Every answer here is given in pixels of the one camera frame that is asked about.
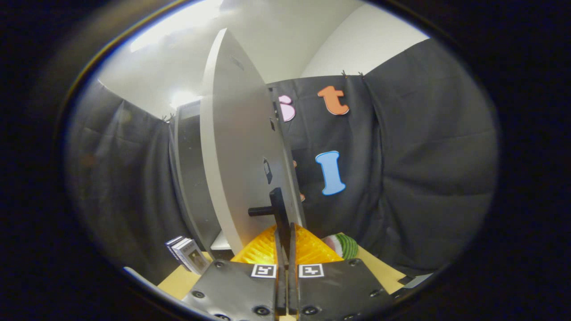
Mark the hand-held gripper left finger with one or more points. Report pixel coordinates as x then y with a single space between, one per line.
279 285

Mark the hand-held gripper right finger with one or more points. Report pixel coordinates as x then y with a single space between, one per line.
292 276

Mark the white shoe cabinet door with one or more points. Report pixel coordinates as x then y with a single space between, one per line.
236 156

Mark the white cabinet shelf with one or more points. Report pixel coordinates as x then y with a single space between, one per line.
221 243

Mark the green striped toy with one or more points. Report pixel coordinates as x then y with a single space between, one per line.
345 245

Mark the grey cover book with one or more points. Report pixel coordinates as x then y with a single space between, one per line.
194 258

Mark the blue spine book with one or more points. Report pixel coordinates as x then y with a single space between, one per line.
171 244

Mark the black backdrop cloth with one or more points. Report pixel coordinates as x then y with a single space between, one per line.
424 156

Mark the long ceiling light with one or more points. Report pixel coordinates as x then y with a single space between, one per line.
178 22
185 98

